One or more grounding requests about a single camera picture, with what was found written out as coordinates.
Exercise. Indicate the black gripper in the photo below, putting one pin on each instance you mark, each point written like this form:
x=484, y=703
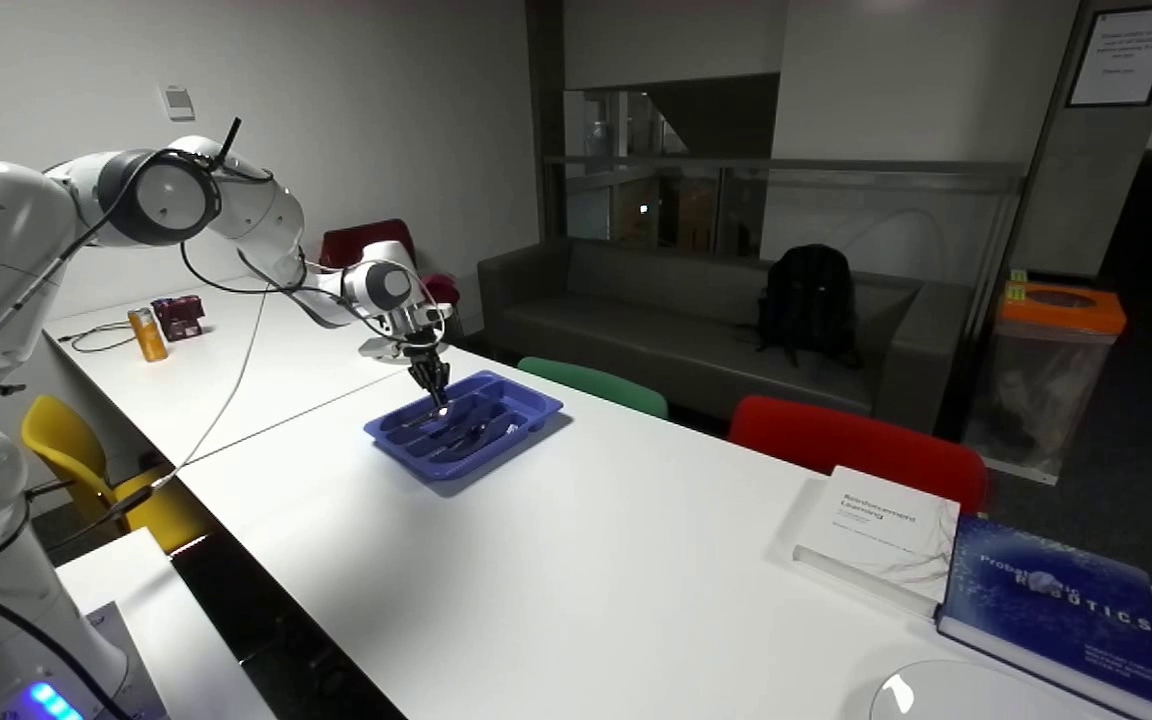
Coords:
x=426, y=366

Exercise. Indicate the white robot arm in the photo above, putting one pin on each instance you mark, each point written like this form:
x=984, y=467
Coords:
x=177, y=194

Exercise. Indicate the blue cutlery tray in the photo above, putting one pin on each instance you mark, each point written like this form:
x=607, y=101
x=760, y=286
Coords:
x=502, y=421

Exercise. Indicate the dark red armchair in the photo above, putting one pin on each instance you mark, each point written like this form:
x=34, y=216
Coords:
x=361, y=246

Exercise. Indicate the green chair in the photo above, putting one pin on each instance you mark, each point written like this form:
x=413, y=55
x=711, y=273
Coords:
x=597, y=382

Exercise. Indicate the maroon small object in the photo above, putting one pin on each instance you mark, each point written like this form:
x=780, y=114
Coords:
x=177, y=319

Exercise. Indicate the grey sofa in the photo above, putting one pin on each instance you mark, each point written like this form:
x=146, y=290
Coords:
x=685, y=326

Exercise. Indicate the orange small box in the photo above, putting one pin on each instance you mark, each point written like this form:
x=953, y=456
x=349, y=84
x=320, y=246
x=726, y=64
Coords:
x=146, y=334

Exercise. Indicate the yellow chair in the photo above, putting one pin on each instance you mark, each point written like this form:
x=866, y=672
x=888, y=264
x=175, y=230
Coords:
x=73, y=453

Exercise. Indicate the black backpack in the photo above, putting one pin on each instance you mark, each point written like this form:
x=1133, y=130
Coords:
x=808, y=307

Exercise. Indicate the red chair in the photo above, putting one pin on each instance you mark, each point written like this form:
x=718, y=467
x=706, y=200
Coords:
x=823, y=437

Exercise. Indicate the white book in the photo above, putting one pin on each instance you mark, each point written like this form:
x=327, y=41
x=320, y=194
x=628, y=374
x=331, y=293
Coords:
x=872, y=532

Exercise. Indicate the orange-lidded bin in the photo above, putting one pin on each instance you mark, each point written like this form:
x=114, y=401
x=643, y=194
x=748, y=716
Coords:
x=1046, y=359

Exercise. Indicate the blue hardcover book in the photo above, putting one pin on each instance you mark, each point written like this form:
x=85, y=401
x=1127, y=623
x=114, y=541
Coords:
x=1048, y=609

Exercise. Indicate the wall poster frame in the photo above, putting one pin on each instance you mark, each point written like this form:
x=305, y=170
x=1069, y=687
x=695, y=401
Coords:
x=1117, y=60

